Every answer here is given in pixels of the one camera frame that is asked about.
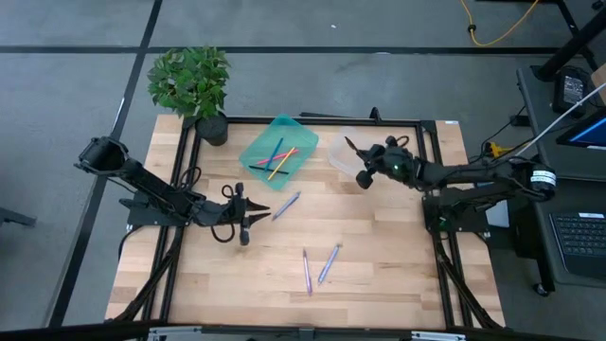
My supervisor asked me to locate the green plant in black pot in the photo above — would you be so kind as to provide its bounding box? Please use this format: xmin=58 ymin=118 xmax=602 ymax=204
xmin=147 ymin=45 xmax=232 ymax=147

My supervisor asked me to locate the green translucent plastic bin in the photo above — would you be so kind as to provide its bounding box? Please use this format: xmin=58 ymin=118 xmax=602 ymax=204
xmin=239 ymin=113 xmax=320 ymax=191

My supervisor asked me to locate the black furniture foot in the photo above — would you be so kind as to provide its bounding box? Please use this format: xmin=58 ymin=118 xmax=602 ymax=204
xmin=0 ymin=206 xmax=38 ymax=227

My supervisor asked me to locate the black laptop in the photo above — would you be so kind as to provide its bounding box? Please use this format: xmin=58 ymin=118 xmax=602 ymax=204
xmin=548 ymin=211 xmax=606 ymax=280

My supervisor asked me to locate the dark side desk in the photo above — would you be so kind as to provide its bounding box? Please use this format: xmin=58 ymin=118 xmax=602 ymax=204
xmin=515 ymin=63 xmax=606 ymax=290

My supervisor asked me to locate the lavender pen with dark grip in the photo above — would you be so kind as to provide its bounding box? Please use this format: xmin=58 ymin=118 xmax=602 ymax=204
xmin=317 ymin=242 xmax=342 ymax=285

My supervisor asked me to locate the black desk leg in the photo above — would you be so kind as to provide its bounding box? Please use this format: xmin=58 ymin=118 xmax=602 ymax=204
xmin=534 ymin=0 xmax=606 ymax=81

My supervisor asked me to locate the white cable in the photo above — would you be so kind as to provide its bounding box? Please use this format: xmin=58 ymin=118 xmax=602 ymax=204
xmin=514 ymin=82 xmax=606 ymax=158

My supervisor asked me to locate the yellow cable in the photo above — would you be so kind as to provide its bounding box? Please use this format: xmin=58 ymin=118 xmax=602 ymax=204
xmin=459 ymin=0 xmax=541 ymax=47

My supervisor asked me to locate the translucent purple pen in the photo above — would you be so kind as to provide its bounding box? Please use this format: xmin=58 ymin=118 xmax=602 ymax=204
xmin=302 ymin=248 xmax=313 ymax=296

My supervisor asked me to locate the monitor with blue screen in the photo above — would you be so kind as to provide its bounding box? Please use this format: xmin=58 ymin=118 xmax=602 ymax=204
xmin=556 ymin=107 xmax=606 ymax=151

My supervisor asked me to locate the clear plastic bin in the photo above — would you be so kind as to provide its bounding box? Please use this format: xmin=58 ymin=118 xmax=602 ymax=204
xmin=327 ymin=125 xmax=380 ymax=179

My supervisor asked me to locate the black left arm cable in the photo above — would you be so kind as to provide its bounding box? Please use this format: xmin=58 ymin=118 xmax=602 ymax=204
xmin=179 ymin=165 xmax=238 ymax=244

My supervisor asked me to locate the black table frame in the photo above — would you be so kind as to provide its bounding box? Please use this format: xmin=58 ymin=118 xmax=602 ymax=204
xmin=106 ymin=116 xmax=506 ymax=331

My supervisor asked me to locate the black power adapter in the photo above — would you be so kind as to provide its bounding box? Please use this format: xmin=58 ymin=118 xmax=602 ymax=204
xmin=552 ymin=65 xmax=592 ymax=115

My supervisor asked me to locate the pale pen with dark clip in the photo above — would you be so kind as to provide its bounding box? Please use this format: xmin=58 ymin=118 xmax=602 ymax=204
xmin=272 ymin=190 xmax=302 ymax=222

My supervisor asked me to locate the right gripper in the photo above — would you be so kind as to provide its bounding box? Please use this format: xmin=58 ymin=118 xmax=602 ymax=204
xmin=355 ymin=135 xmax=409 ymax=190

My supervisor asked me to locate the pink pencil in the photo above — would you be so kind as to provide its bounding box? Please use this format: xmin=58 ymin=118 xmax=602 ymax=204
xmin=255 ymin=149 xmax=299 ymax=166

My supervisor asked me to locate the blue pencil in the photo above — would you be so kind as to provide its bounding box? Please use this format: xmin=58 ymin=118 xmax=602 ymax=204
xmin=263 ymin=136 xmax=284 ymax=172

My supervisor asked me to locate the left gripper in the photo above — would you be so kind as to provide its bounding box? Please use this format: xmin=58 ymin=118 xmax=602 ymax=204
xmin=215 ymin=182 xmax=272 ymax=246

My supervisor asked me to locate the yellow pencil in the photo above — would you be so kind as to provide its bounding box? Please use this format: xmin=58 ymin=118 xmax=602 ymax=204
xmin=267 ymin=146 xmax=296 ymax=182

